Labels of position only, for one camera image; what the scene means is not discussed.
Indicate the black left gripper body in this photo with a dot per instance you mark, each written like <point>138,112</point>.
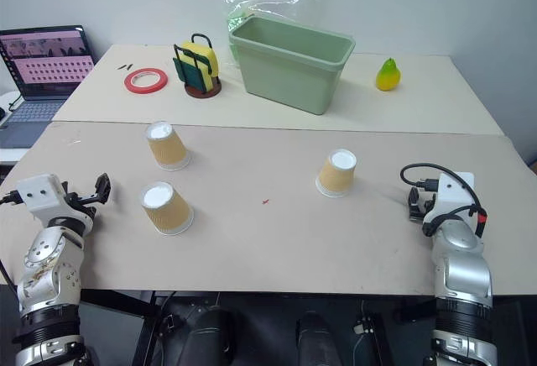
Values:
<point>79,208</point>

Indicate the green scouring pad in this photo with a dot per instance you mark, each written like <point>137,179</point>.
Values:
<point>186,72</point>

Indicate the grey laptop with pink screen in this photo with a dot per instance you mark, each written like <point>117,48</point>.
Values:
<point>42,72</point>

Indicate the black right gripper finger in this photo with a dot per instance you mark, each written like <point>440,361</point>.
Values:
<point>413,197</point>
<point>414,213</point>

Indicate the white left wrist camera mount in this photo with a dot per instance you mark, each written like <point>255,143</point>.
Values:
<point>40,198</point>

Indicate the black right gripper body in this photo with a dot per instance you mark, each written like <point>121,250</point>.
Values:
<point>429,206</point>

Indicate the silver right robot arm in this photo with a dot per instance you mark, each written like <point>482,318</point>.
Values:
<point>463,278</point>

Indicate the clear plastic bag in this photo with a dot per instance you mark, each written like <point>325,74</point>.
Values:
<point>272,5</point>

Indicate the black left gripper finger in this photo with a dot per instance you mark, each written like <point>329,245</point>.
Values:
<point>107,196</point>
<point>102,181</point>

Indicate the yellow sponge in holder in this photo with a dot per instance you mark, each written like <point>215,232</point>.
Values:
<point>197,76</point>

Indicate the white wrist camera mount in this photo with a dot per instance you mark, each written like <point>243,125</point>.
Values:
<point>454,196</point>
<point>40,198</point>

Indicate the red tape roll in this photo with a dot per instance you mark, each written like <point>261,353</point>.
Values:
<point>146,80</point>

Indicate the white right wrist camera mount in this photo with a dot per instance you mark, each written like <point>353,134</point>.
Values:
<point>454,196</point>

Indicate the yellow green toy pear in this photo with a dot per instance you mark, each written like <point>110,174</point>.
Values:
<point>388,75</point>

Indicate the brown ribbed paper cup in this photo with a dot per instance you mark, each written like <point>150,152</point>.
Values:
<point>167,208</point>
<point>337,173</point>
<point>168,147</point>

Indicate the green plastic bin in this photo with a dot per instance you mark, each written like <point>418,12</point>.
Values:
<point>289,70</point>

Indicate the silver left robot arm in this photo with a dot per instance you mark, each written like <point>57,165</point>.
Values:
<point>49,265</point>

